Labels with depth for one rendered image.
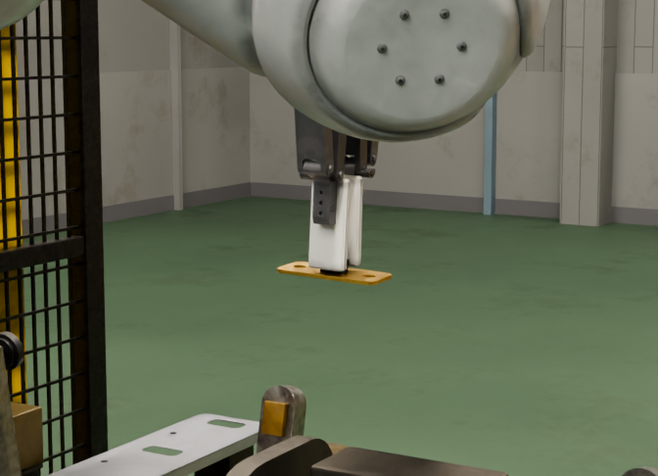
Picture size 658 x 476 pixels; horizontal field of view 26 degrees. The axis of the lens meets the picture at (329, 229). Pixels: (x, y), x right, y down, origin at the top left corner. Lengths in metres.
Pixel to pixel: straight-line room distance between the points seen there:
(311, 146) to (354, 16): 0.61
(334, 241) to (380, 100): 0.63
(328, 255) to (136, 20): 9.90
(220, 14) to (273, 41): 0.03
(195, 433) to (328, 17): 1.19
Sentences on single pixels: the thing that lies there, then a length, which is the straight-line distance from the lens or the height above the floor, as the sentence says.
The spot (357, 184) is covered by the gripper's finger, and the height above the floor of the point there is 1.33.
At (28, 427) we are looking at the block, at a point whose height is 1.04.
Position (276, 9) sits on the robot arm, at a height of 1.45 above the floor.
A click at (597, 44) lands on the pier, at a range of 10.45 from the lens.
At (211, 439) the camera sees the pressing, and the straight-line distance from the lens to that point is 1.58.
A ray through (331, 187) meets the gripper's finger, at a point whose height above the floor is 1.33.
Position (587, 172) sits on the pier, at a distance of 10.52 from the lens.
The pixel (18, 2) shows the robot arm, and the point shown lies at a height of 1.45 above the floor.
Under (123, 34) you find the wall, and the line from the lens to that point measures 10.83.
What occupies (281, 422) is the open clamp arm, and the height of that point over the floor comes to 1.09.
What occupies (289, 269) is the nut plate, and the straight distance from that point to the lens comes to 1.10.
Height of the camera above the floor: 1.45
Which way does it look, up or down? 8 degrees down
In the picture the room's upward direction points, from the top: straight up
